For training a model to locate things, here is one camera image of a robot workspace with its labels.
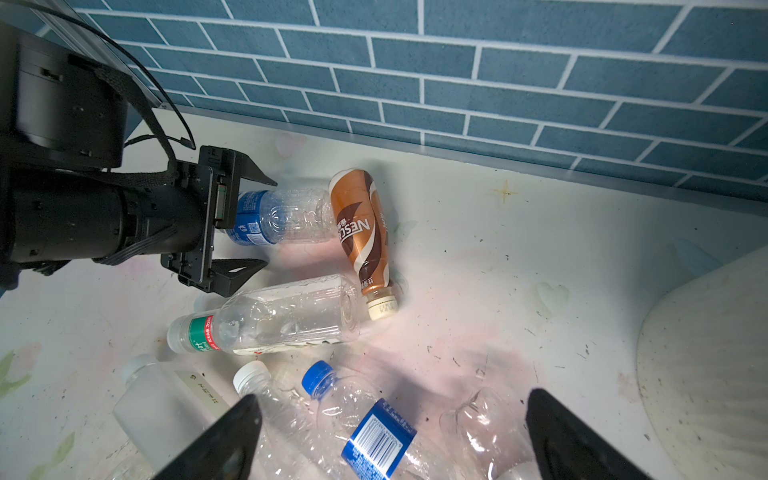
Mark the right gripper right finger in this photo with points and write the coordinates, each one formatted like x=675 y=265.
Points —
x=567 y=448

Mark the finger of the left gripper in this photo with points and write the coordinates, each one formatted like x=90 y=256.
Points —
x=227 y=276
x=244 y=168

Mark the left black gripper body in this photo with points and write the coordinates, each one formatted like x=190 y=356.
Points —
x=58 y=217

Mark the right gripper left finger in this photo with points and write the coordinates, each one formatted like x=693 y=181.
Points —
x=226 y=450

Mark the clear bottle blue label back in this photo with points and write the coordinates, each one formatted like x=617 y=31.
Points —
x=271 y=217

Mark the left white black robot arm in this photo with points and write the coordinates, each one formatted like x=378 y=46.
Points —
x=87 y=172

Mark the cream bin with pink bag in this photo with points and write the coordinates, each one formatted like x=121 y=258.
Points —
x=702 y=371

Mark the clear slim bottle white cap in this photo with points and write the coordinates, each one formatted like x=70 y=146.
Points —
x=288 y=446

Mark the clear square bottle white cap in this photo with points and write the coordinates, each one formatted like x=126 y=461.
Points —
x=165 y=408

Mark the clear bottle red label yellow cap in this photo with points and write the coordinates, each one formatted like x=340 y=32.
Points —
x=487 y=439

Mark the clear bottle green red label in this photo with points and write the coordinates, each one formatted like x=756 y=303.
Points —
x=313 y=312

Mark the brown Nescafe bottle left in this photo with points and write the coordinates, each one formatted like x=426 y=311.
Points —
x=363 y=234

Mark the clear bottle blue cap centre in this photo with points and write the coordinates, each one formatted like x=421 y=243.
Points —
x=367 y=432

